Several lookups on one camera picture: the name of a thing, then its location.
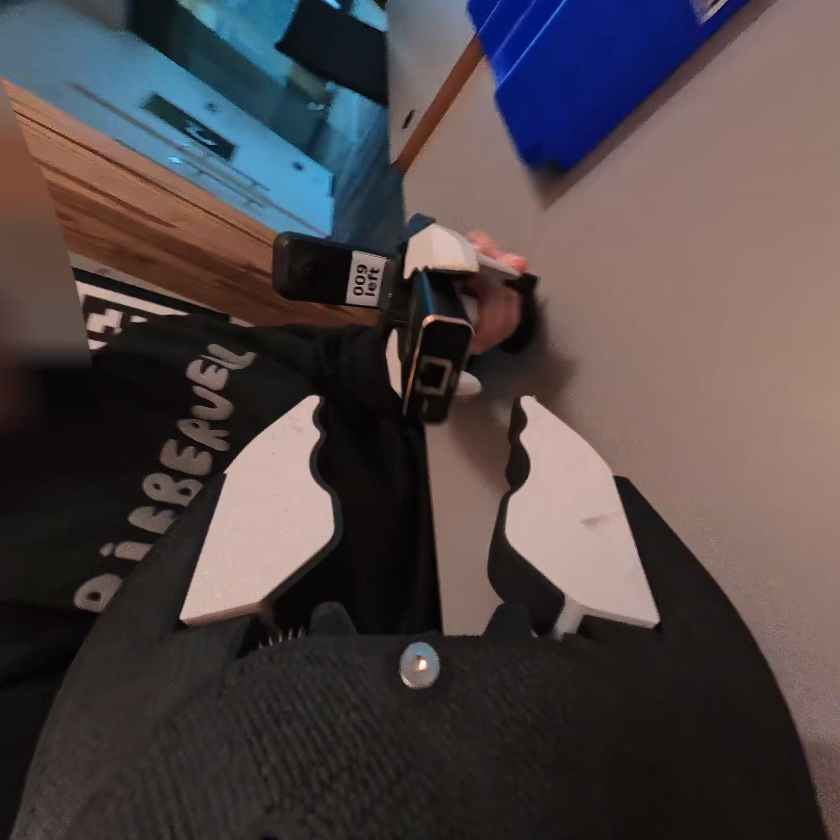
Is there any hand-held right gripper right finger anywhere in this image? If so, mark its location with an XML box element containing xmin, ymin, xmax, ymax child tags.
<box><xmin>487</xmin><ymin>395</ymin><xmax>662</xmax><ymax>641</ymax></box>

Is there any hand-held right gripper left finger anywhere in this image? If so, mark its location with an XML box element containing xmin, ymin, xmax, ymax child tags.
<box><xmin>178</xmin><ymin>395</ymin><xmax>343</xmax><ymax>627</ymax></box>

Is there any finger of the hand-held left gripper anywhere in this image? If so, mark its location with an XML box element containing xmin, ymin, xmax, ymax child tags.
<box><xmin>402</xmin><ymin>222</ymin><xmax>481</xmax><ymax>280</ymax></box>
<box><xmin>384</xmin><ymin>328</ymin><xmax>485</xmax><ymax>400</ymax></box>

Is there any black network splitter box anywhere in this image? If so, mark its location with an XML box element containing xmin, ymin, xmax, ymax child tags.
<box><xmin>399</xmin><ymin>270</ymin><xmax>475</xmax><ymax>424</ymax></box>

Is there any blue plastic bin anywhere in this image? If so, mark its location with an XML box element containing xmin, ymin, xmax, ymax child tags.
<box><xmin>467</xmin><ymin>0</ymin><xmax>756</xmax><ymax>173</ymax></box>

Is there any person's left forearm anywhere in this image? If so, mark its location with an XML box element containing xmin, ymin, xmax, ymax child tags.
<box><xmin>249</xmin><ymin>322</ymin><xmax>427</xmax><ymax>434</ymax></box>

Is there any grey desk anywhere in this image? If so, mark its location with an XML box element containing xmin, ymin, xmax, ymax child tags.
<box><xmin>387</xmin><ymin>0</ymin><xmax>840</xmax><ymax>808</ymax></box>

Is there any person's left hand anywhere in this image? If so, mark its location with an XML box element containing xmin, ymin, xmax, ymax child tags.
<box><xmin>462</xmin><ymin>228</ymin><xmax>534</xmax><ymax>355</ymax></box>

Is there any person's black printed sweatshirt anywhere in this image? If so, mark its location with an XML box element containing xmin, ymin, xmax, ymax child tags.
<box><xmin>0</xmin><ymin>315</ymin><xmax>441</xmax><ymax>664</ymax></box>

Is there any black white marker board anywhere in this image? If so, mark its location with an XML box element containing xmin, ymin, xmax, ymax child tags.
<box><xmin>72</xmin><ymin>268</ymin><xmax>231</xmax><ymax>355</ymax></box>

